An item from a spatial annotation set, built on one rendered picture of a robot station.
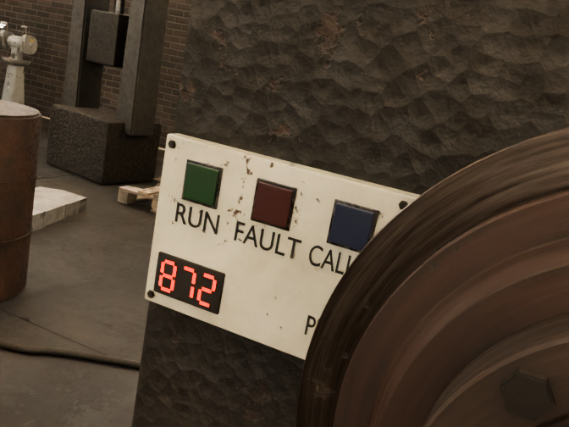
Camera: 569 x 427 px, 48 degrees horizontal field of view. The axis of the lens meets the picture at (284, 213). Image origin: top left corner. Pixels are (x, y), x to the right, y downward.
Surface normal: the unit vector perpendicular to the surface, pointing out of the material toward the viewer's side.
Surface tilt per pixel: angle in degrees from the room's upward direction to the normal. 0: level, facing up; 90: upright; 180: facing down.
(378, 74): 90
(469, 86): 90
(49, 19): 90
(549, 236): 90
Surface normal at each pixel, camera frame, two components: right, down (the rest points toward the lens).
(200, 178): -0.42, 0.14
